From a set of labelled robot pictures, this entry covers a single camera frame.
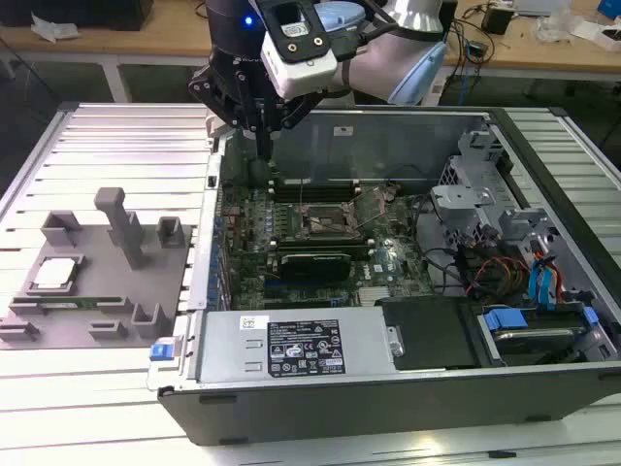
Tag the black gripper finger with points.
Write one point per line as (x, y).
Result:
(301, 110)
(218, 92)

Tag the silver square CPU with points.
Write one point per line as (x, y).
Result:
(54, 274)

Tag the CPU socket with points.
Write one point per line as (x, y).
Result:
(330, 218)

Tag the wooden workbench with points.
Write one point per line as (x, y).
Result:
(160, 39)

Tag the green motherboard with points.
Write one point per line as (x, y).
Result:
(402, 221)

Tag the black graphics card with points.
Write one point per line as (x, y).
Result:
(315, 267)

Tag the black computer tower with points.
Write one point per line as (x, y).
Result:
(73, 12)

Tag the crumpled white paper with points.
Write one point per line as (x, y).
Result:
(53, 29)

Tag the black box blue edge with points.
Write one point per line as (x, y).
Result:
(450, 14)

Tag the silver metal drive cage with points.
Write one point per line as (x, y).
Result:
(461, 196)

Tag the small black power adapter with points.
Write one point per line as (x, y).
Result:
(497, 20)

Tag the grey parts rack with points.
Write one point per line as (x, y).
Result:
(97, 291)

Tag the grey power supply unit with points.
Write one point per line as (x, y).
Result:
(233, 349)

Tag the green RAM stick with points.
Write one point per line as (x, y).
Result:
(73, 304)

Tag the black plastic shroud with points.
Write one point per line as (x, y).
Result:
(427, 335)

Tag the flat grey device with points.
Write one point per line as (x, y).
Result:
(541, 6)

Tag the blue case latch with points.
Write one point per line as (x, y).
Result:
(161, 352)

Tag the clear plastic bag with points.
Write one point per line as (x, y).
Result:
(553, 26)

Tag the white cardboard box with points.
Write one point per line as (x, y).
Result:
(589, 29)

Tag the open black PC case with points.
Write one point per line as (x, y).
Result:
(339, 412)

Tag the hard disk in blue carrier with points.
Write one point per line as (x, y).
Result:
(533, 340)

